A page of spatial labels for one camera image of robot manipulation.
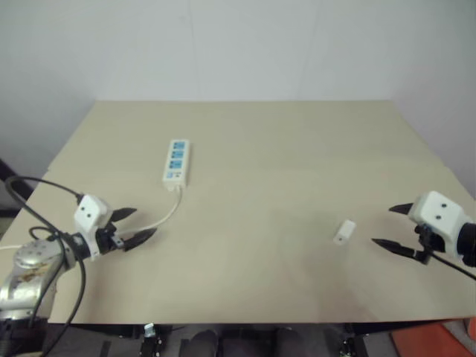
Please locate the white blue power strip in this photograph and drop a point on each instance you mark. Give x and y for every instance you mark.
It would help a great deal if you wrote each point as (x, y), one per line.
(176, 161)

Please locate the white plug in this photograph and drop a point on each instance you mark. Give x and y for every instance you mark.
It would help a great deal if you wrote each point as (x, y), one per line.
(344, 233)

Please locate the dark rounded shape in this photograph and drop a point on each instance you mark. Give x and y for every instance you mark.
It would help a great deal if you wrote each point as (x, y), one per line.
(202, 344)

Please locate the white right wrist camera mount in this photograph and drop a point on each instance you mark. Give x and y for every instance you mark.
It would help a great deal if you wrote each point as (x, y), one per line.
(439, 215)

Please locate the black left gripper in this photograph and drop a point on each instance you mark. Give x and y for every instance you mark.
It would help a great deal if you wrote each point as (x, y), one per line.
(108, 240)

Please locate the orange object under table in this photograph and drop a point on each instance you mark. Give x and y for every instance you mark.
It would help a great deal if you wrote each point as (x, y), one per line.
(435, 340)

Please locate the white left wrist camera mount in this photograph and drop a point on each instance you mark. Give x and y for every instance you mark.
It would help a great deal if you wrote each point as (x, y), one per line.
(89, 213)

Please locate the black table frame bracket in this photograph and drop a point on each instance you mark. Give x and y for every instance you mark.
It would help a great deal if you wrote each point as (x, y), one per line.
(351, 340)
(151, 340)

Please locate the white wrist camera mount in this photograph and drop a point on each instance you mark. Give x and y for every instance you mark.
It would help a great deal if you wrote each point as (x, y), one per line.
(89, 213)
(439, 215)

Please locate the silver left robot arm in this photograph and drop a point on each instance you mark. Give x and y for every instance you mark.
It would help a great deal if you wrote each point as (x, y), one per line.
(30, 262)

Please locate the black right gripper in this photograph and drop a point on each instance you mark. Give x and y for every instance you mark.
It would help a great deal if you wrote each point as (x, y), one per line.
(425, 241)

